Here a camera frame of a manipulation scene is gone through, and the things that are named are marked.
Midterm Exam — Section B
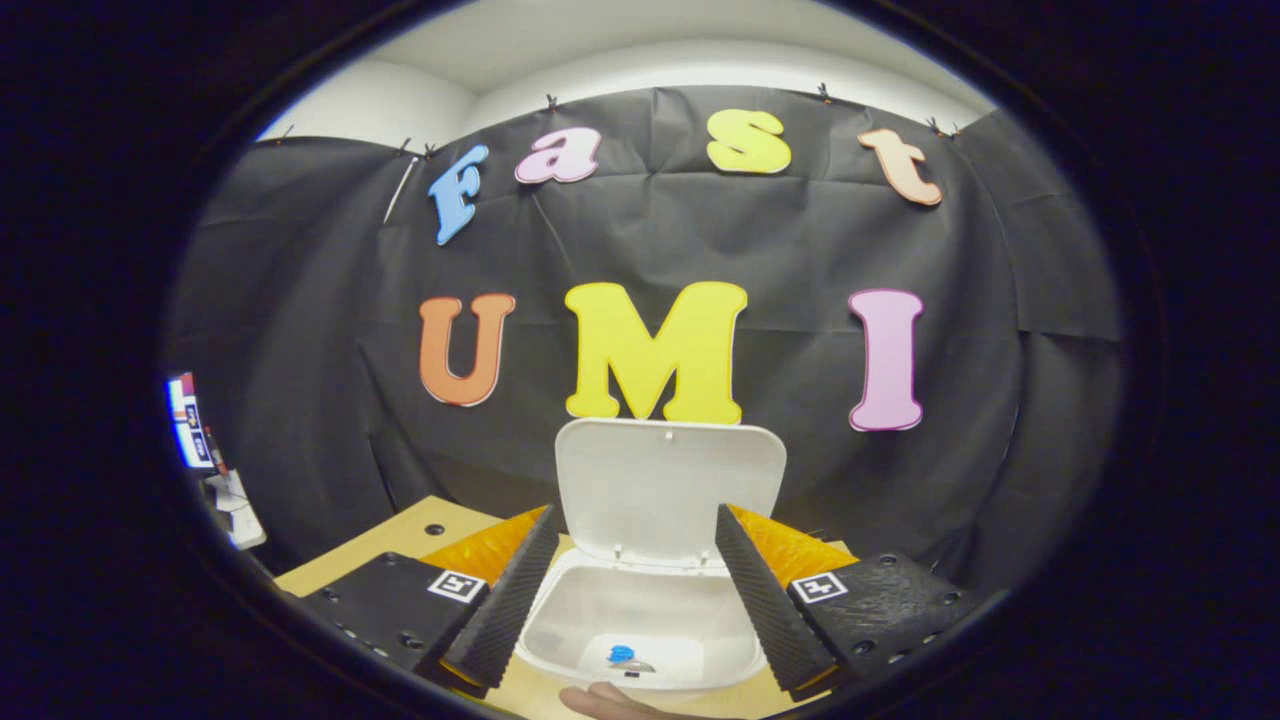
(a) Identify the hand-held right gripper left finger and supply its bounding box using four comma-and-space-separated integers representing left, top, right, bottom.
300, 503, 561, 699

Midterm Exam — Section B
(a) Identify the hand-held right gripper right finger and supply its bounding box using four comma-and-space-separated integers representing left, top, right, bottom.
715, 503, 987, 703

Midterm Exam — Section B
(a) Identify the white desktop garbage bin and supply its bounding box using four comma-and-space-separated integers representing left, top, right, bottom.
515, 418, 788, 696

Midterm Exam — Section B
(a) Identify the wooden desktop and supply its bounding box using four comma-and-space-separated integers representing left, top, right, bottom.
275, 495, 861, 720

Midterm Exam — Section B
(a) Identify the black backdrop cloth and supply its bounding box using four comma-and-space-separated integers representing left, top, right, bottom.
165, 85, 1126, 601

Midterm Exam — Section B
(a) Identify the computer monitor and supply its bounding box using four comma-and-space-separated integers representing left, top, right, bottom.
165, 372, 219, 471

